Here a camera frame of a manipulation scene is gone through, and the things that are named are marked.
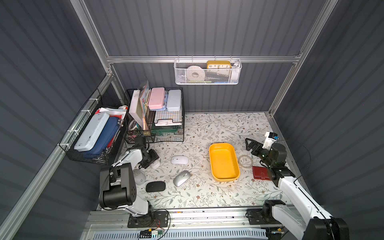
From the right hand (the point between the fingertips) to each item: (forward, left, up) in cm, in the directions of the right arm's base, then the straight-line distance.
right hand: (254, 144), depth 83 cm
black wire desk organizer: (+20, +58, +4) cm, 62 cm away
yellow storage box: (-5, +15, -15) cm, 22 cm away
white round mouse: (-14, +65, -14) cm, 68 cm away
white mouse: (-2, +43, -15) cm, 46 cm away
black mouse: (-19, +57, -14) cm, 62 cm away
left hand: (-3, +59, -13) cm, 61 cm away
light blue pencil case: (+29, +47, +7) cm, 56 cm away
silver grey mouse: (-15, +42, -16) cm, 48 cm away
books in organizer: (+20, +67, +12) cm, 71 cm away
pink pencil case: (+28, +58, +10) cm, 65 cm away
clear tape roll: (-2, +1, -16) cm, 17 cm away
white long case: (-11, +79, +20) cm, 82 cm away
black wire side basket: (+13, +85, +19) cm, 88 cm away
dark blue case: (-8, +74, +17) cm, 76 cm away
